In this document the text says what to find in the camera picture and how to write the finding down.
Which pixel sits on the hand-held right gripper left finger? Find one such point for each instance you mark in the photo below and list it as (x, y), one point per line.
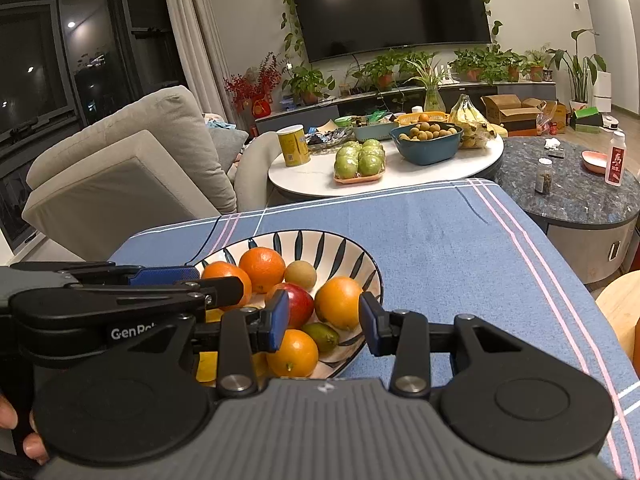
(280, 327)

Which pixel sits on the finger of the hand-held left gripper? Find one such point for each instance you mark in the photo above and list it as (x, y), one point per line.
(225, 292)
(165, 275)

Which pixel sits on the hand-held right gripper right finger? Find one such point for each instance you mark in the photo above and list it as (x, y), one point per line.
(367, 327)

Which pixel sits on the orange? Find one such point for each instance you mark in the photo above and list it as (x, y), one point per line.
(292, 352)
(339, 302)
(225, 272)
(262, 269)

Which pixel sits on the large red apple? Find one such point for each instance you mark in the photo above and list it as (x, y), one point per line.
(300, 305)

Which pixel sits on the green oval fruit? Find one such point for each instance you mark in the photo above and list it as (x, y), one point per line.
(322, 336)

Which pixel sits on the brown longan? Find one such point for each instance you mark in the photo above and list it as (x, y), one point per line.
(301, 275)

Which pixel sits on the yellow mango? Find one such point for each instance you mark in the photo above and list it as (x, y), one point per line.
(207, 366)

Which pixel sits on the white bowl with dark stripes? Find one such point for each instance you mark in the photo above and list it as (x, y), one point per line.
(345, 255)

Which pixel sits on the person's left hand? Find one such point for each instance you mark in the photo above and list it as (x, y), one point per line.
(7, 412)

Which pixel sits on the blue striped tablecloth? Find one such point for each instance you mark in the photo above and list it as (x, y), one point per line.
(450, 270)

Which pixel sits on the beige fabric sofa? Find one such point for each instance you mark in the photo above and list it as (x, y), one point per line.
(125, 175)

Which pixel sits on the grey sofa pillow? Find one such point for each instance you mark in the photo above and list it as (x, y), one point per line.
(225, 147)

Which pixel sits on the white round coffee table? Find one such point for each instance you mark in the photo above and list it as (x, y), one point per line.
(310, 180)

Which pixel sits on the yellow canister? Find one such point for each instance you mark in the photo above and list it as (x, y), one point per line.
(292, 147)

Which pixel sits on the pack of green apples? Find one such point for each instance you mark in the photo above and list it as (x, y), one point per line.
(357, 162)

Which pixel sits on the teal blue bowl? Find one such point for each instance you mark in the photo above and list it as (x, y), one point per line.
(425, 152)

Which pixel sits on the pile of snack wrappers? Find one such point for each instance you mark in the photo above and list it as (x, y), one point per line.
(325, 136)

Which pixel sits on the teal plastic basket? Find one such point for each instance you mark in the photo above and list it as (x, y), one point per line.
(372, 131)

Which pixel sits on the pile of small longans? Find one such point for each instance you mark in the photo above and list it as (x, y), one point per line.
(425, 131)

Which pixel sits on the green bowl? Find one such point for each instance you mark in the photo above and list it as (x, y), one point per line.
(345, 121)

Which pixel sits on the red berry plant red pot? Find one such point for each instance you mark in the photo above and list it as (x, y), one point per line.
(255, 85)

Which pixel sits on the orange plastic basket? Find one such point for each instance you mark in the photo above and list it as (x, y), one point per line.
(405, 119)

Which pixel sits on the green potted plant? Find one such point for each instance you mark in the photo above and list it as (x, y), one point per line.
(385, 72)
(510, 62)
(307, 82)
(470, 65)
(536, 67)

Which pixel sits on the small spice jar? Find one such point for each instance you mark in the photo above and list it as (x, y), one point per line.
(544, 180)

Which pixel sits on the bunch of bananas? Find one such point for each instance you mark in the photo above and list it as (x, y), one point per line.
(467, 117)

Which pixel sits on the glass vase with green plant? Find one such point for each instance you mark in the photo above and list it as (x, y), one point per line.
(432, 100)

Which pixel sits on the light curtain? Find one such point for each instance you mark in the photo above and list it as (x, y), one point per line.
(200, 35)

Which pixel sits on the dark marble round table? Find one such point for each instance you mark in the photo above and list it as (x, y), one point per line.
(575, 195)

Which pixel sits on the round wooden stool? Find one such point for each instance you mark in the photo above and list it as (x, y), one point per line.
(620, 320)

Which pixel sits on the black framed window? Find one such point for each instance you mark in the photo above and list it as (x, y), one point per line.
(30, 60)

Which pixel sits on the open cardboard box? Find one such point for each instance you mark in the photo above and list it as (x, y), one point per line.
(510, 115)

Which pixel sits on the grey remote control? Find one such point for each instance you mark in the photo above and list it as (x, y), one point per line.
(556, 154)

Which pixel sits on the white tissue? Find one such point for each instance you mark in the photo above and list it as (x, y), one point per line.
(552, 143)

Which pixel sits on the white router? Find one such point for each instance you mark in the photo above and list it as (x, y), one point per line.
(444, 72)

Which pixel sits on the clear plastic snack bag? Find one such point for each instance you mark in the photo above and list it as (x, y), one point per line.
(550, 120)

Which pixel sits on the grey television cabinet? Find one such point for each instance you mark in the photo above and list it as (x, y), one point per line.
(520, 91)

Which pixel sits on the pink dish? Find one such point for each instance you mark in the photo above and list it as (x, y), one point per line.
(594, 160)

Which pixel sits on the white bottle red label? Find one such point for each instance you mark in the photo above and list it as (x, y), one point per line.
(616, 165)

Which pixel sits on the green box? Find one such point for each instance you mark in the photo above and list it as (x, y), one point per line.
(587, 119)

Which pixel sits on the white robot vacuum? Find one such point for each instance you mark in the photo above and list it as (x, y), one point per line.
(611, 120)

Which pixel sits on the tall leafy floor plant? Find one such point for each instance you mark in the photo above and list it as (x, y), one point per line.
(580, 75)

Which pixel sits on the white tall appliance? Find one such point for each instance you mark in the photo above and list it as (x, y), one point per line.
(602, 92)

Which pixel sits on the black wall television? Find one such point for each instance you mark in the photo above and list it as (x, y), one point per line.
(390, 5)

